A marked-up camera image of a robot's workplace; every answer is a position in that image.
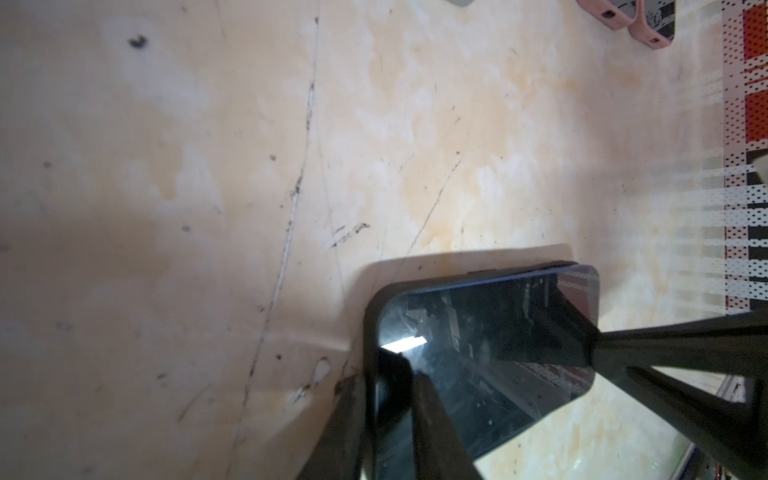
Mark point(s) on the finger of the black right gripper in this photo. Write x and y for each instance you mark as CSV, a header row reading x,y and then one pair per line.
x,y
642,362

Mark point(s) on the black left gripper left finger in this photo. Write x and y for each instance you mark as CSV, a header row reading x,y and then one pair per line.
x,y
338,453

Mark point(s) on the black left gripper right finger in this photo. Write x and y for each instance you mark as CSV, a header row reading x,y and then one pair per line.
x,y
439,452

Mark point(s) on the black phone case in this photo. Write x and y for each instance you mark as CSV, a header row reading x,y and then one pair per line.
x,y
375,312

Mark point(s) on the black phone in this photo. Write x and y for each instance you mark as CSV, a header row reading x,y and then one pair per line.
x,y
615,14
654,25
492,354

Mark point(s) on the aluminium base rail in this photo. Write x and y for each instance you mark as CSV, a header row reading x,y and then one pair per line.
x,y
697,465

